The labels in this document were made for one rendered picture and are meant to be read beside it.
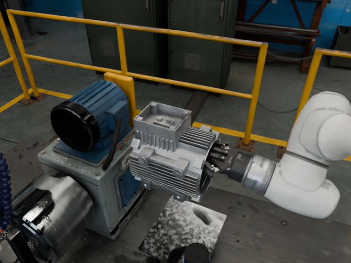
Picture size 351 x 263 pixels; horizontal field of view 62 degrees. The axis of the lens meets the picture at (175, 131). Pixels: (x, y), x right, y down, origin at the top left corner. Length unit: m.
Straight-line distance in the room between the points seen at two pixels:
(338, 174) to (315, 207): 2.26
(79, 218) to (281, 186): 0.64
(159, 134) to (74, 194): 0.41
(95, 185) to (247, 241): 0.65
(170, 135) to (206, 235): 0.53
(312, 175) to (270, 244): 0.64
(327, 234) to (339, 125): 0.80
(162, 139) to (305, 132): 0.33
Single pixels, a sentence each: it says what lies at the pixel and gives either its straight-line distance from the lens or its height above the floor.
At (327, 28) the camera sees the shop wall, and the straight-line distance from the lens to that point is 5.29.
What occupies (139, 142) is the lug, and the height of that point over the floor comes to 1.38.
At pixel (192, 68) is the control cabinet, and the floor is 0.34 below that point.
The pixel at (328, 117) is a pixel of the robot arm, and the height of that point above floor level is 1.52.
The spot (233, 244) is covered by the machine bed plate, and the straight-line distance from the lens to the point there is 1.28.
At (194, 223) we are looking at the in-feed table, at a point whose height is 0.92.
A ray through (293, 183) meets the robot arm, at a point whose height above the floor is 1.38.
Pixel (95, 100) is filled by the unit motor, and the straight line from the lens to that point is 1.04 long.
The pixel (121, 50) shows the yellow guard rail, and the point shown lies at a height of 0.81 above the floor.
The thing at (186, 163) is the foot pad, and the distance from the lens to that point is 0.72.
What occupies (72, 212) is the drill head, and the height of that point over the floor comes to 1.10.
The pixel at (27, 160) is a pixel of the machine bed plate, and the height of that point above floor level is 0.80.
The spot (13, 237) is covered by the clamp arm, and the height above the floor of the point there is 1.25.
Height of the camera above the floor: 1.87
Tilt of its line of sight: 37 degrees down
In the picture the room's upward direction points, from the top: straight up
